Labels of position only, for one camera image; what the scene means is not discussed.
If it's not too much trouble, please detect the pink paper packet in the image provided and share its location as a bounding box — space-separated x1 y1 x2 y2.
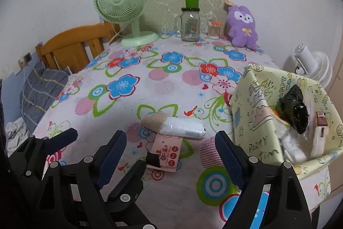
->
146 134 183 172

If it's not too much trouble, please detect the white crumpled cloth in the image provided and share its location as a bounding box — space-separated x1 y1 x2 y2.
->
5 117 29 156

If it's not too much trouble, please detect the grey plaid pillow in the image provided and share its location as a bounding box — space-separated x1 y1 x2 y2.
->
20 61 69 135

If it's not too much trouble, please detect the white tissue pack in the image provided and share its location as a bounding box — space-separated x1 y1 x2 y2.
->
310 111 329 159

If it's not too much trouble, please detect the wooden chair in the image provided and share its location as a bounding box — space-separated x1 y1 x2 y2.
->
35 21 120 73

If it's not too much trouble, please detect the black plastic bag roll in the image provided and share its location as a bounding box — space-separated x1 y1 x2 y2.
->
276 84 309 134

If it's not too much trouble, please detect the floral tablecloth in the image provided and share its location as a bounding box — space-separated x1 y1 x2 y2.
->
34 34 331 228

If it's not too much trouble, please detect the white floor fan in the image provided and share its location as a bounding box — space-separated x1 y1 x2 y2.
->
293 44 332 88

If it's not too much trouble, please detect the green desk fan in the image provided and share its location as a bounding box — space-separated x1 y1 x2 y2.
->
93 0 158 48

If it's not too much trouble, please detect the glass mason jar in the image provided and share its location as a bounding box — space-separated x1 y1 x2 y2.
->
175 8 201 42

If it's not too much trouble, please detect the green patterned board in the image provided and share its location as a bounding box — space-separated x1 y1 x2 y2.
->
139 0 227 33

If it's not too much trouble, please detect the toothpick holder orange lid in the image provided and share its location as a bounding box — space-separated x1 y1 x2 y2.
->
208 20 223 39

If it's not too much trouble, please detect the purple bunny plush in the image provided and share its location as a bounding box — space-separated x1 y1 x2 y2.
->
226 5 258 51

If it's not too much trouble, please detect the green lid on jar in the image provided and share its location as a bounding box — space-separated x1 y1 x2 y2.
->
185 0 199 9

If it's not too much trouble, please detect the white fan power cable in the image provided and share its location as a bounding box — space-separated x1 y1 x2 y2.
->
108 22 129 46

